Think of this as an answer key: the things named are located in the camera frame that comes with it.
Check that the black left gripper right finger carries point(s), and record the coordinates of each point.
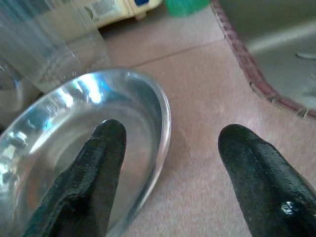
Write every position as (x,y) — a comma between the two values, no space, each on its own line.
(266,192)

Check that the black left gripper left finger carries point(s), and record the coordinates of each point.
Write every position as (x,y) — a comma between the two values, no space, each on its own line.
(81,197)

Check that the round steel plate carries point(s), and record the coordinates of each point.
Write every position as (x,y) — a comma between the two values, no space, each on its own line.
(74,103)

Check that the stainless steel sink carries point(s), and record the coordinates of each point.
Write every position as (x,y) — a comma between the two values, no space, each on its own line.
(284,37)

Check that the clear pitcher orange lid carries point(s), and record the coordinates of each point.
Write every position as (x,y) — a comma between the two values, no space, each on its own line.
(37,37)

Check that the beige water ionizer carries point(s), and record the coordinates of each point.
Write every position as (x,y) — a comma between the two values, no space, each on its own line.
(118,10)

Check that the green liquid bottle blue cap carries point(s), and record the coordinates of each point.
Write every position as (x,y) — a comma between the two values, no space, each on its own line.
(187,6)

